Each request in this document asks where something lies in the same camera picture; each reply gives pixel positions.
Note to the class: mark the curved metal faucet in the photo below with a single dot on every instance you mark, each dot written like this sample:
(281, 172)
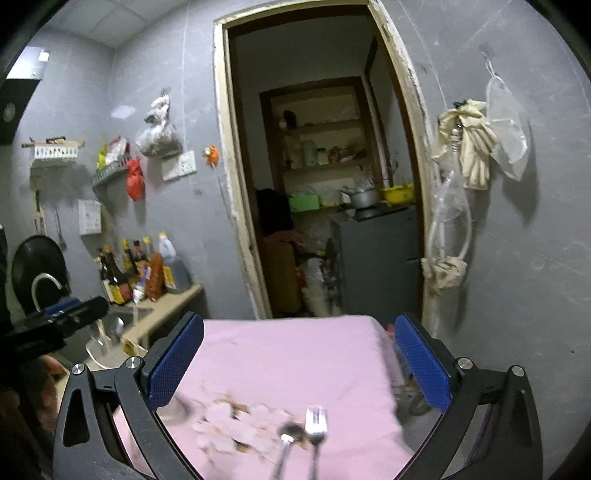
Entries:
(44, 277)

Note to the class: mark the pink cloth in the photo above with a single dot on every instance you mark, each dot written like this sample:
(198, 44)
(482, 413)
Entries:
(286, 360)

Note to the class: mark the white utensil holder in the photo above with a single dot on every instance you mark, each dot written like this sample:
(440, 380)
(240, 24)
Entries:
(101, 353)

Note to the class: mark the hanging cream rags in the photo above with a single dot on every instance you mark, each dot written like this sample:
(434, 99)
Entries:
(475, 147)

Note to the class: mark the green box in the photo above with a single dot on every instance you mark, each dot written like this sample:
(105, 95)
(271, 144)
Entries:
(304, 203)

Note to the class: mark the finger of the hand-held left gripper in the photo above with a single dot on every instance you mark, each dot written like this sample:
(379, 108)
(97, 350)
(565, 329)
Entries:
(83, 311)
(62, 306)

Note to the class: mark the metal fork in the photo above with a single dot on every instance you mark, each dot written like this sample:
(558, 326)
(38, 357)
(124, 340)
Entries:
(316, 424)

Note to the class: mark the white squeeze tube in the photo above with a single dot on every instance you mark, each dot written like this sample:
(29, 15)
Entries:
(141, 288)

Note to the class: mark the dark sauce bottle yellow label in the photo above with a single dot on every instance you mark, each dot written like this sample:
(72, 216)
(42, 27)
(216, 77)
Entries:
(115, 284)

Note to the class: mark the wooden shelf unit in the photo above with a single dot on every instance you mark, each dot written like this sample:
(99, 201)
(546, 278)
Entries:
(323, 168)

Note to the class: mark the stainless steel sink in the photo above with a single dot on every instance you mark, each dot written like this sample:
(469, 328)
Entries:
(127, 316)

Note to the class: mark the grey cabinet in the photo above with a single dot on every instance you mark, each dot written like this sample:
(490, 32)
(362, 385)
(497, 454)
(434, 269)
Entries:
(378, 263)

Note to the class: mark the red plastic bag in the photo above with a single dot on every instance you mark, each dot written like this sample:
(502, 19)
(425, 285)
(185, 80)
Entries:
(135, 182)

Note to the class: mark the white plastic basket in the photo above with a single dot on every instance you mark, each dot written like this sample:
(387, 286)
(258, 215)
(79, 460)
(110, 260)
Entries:
(54, 153)

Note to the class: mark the clear hanging plastic bag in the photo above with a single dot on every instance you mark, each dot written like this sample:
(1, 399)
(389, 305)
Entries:
(508, 138)

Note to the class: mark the hanging metal spatula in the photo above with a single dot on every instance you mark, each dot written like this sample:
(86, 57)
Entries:
(60, 233)

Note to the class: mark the white wall notice box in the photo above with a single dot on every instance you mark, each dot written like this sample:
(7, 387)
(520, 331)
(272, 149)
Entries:
(90, 218)

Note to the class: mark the brown sauce bottle yellow cap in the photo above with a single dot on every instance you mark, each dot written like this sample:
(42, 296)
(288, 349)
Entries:
(127, 261)

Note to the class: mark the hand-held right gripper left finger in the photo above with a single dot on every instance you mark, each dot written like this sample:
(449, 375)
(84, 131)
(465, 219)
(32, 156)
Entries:
(173, 360)

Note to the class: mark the clear cooking oil jug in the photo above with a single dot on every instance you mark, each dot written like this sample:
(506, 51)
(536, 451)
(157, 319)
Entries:
(173, 270)

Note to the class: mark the hanging wooden utensil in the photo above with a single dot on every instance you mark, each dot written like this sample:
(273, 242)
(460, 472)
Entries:
(39, 217)

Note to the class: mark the metal cooking pot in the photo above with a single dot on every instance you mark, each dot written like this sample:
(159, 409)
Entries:
(364, 198)

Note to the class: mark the knotted cream cloth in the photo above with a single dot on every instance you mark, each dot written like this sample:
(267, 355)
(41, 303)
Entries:
(443, 272)

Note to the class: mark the pale green jar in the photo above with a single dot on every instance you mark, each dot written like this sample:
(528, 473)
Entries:
(310, 153)

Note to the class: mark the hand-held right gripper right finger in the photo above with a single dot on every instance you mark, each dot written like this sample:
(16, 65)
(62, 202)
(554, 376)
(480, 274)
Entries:
(422, 362)

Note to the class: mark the yellow snack packet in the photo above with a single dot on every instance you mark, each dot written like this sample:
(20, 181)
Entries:
(101, 157)

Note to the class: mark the clear bag with dark contents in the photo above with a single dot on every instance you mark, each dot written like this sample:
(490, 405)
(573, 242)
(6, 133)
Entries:
(159, 141)

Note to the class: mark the metal spoon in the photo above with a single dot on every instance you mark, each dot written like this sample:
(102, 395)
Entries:
(288, 431)

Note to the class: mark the black wok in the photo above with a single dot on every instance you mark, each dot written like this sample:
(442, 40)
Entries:
(34, 256)

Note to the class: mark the person's left hand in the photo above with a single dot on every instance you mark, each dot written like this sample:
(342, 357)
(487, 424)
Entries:
(46, 378)

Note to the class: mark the grey wall rack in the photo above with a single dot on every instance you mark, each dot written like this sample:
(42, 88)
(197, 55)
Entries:
(111, 173)

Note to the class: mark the orange wall hook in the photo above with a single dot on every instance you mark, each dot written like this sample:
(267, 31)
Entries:
(211, 154)

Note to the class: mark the red and white packets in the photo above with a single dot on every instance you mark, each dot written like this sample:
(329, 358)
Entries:
(117, 148)

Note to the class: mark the cream door frame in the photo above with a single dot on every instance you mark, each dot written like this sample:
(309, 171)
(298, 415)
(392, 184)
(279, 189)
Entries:
(231, 184)

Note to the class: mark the yellow bowl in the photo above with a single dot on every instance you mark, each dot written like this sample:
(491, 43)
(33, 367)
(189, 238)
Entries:
(398, 194)

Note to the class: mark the orange seasoning packet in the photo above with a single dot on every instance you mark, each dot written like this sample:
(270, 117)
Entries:
(156, 277)

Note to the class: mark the white wall socket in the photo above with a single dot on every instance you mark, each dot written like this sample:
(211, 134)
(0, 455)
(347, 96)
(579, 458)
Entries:
(179, 166)

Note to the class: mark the dark sauce bottle red label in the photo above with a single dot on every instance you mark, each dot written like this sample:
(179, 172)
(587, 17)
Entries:
(138, 256)

